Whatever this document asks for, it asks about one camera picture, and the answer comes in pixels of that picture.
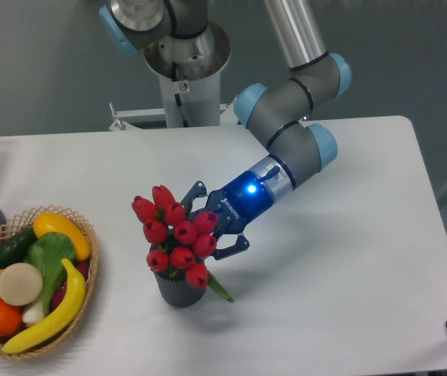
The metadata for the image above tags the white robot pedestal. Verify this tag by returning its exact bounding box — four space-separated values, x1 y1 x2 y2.
109 70 240 131

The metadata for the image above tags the yellow squash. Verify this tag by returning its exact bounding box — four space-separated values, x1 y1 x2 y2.
32 212 91 262

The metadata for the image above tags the purple eggplant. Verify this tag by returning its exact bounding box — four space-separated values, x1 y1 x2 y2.
51 260 89 311

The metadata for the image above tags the woven wicker basket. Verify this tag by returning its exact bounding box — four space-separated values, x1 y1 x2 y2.
0 205 99 361

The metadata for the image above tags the beige round disc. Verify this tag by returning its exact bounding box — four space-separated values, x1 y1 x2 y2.
0 262 42 306

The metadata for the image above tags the dark grey ribbed vase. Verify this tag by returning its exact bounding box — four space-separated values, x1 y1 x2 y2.
148 244 208 309

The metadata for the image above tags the yellow banana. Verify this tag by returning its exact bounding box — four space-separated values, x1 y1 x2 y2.
2 258 86 355

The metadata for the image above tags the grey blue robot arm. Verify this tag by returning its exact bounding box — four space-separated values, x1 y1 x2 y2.
99 1 351 259

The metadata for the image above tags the red tulip bouquet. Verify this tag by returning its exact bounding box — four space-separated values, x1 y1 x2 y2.
131 185 233 302

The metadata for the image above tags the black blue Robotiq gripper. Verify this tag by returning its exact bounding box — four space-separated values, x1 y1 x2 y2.
180 171 274 261

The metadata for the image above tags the green cucumber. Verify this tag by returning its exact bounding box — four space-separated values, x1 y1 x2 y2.
0 227 38 269

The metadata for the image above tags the green bok choy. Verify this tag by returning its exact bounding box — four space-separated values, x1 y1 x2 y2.
22 232 76 327

